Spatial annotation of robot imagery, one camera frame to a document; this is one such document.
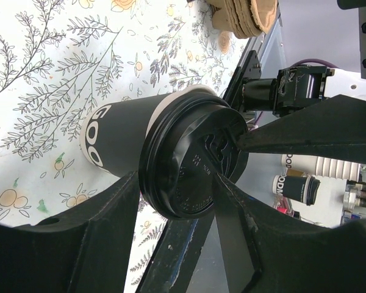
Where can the floral table mat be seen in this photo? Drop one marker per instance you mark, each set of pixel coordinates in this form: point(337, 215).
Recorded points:
point(59, 61)

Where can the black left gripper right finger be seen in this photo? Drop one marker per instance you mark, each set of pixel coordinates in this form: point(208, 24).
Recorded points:
point(265, 250)

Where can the black plastic cup lid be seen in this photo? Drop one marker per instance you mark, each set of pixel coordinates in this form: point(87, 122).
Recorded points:
point(192, 140)

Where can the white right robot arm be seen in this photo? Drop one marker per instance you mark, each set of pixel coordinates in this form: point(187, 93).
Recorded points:
point(301, 85)

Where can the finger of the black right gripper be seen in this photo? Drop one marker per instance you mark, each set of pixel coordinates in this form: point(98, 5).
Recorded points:
point(334, 128)

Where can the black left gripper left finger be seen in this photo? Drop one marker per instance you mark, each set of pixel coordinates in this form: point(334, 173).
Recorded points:
point(83, 249)

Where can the black paper coffee cup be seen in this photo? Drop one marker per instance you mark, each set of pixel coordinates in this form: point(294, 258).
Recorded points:
point(112, 136)

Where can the brown cardboard cup carrier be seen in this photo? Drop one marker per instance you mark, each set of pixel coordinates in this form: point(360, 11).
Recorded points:
point(244, 18)

